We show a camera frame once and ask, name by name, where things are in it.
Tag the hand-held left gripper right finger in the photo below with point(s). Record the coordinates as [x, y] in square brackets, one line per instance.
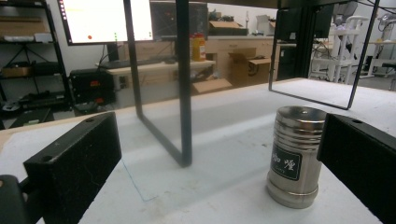
[361, 161]

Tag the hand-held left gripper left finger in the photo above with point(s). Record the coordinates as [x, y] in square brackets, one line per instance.
[74, 168]

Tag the steel canister with black label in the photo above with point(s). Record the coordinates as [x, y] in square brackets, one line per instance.
[295, 158]

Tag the black computer case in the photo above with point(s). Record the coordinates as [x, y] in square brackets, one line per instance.
[91, 85]

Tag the black metal shelf rack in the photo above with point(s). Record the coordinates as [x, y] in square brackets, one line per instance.
[31, 62]

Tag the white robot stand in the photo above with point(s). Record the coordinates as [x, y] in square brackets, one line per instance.
[342, 43]

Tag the wooden desk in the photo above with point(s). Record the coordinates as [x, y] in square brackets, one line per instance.
[155, 74]

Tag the open cardboard box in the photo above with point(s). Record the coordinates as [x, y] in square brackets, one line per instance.
[249, 67]

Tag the computer monitor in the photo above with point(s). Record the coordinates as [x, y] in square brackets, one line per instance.
[102, 18]

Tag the flat cardboard box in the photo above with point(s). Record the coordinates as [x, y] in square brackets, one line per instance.
[211, 85]

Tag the cardboard boxes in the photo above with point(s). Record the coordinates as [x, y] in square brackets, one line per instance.
[239, 53]

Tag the yellow bottle with red cap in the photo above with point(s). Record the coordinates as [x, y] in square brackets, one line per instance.
[198, 46]

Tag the dark monitor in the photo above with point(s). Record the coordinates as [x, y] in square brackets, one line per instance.
[174, 18]

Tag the black metal frame stand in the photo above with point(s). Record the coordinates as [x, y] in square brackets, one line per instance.
[186, 93]
[358, 71]

